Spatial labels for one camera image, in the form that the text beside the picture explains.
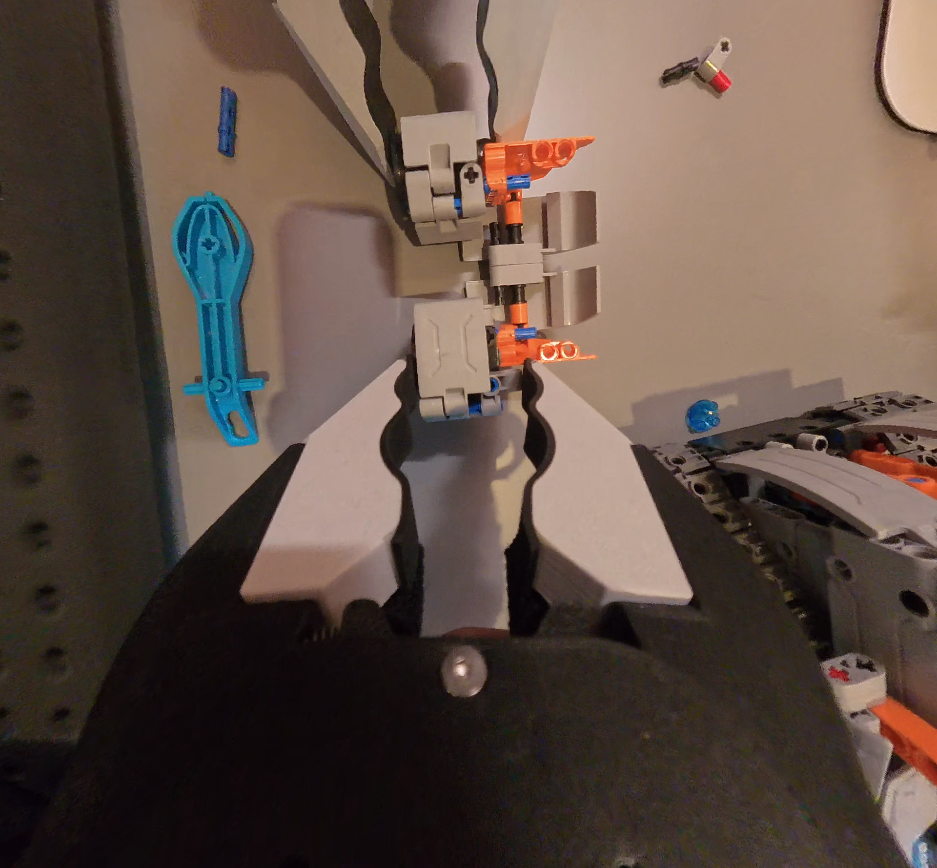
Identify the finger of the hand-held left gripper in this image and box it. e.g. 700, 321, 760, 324
474, 0, 581, 144
252, 0, 402, 188

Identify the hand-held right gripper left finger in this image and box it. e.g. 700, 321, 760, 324
240, 359, 426, 618

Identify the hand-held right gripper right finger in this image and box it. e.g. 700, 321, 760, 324
504, 359, 694, 621

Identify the grey hinged brick piece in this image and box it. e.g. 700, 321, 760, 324
399, 111, 491, 248

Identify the small grey red-pinned brick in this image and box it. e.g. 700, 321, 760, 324
661, 37, 734, 94

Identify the grey orange brick assembly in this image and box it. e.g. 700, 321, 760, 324
412, 190, 603, 424

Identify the blue brick pin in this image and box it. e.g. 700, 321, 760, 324
217, 86, 240, 157

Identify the tracked toy brick robot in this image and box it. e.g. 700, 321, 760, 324
652, 392, 937, 868

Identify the light blue brick separator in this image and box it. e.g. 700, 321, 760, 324
172, 192, 269, 448

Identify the white tablet stand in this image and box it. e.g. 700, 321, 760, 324
876, 0, 937, 135

